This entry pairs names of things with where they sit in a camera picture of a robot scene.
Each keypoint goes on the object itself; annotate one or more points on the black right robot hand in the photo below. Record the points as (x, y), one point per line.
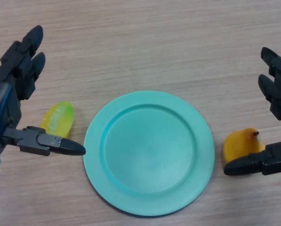
(280, 94)

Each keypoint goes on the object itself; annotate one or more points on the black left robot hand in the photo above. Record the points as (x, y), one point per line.
(6, 101)

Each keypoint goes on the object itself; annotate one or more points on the yellow orange pear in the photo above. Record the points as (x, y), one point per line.
(240, 144)

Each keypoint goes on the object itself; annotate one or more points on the green round plate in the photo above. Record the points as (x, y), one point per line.
(149, 153)

